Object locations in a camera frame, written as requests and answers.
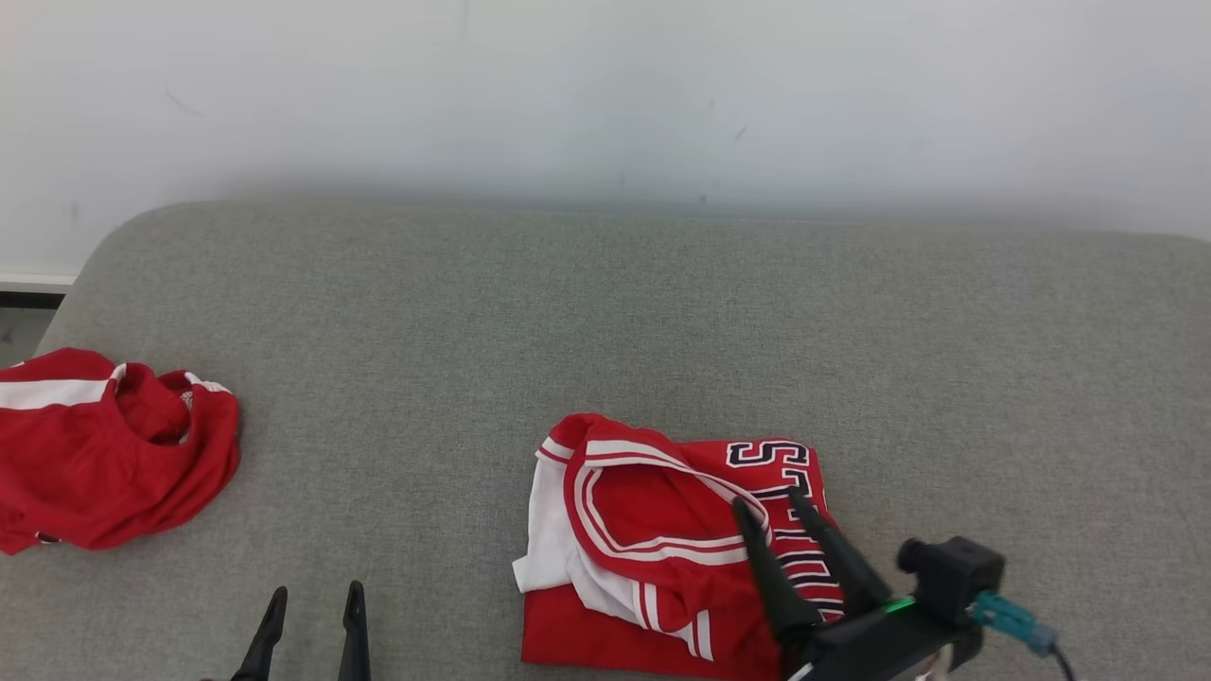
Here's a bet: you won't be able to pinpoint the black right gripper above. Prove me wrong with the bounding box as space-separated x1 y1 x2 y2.
732 486 985 681

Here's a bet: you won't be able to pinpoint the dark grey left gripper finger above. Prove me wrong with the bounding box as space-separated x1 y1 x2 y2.
337 580 372 681
230 585 289 681

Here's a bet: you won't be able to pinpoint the red white lettered jersey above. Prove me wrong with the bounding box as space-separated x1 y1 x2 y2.
512 412 848 681

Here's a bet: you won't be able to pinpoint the red shorts with white stripe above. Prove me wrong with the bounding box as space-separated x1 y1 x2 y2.
0 347 242 557

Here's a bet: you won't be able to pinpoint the grey fabric panel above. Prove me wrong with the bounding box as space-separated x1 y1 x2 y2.
0 197 1211 681

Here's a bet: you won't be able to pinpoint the teal right cable connector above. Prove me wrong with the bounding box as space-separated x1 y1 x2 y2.
969 590 1058 657

